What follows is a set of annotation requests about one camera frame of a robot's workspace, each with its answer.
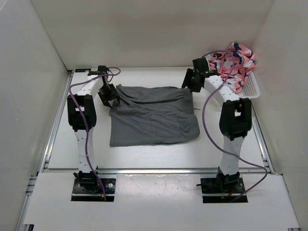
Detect white plastic basket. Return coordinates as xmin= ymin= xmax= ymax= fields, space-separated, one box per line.
xmin=238 ymin=72 xmax=260 ymax=99

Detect pink patterned shorts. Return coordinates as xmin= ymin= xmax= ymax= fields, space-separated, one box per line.
xmin=205 ymin=42 xmax=256 ymax=93

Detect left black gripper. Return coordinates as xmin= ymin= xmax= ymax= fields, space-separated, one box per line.
xmin=97 ymin=83 xmax=120 ymax=108

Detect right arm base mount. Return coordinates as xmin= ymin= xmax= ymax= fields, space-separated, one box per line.
xmin=196 ymin=169 xmax=248 ymax=204

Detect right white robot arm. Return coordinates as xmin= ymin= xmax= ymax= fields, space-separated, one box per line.
xmin=182 ymin=68 xmax=252 ymax=193

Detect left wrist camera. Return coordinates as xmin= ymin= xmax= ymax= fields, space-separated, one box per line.
xmin=88 ymin=65 xmax=110 ymax=76

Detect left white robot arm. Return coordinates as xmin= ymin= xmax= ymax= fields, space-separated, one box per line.
xmin=67 ymin=65 xmax=120 ymax=194

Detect aluminium frame rail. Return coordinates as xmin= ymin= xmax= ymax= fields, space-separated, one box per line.
xmin=42 ymin=168 xmax=265 ymax=174

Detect grey shorts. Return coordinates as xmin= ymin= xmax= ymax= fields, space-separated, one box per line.
xmin=109 ymin=85 xmax=200 ymax=147

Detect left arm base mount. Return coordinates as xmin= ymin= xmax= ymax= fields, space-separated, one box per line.
xmin=71 ymin=171 xmax=116 ymax=202

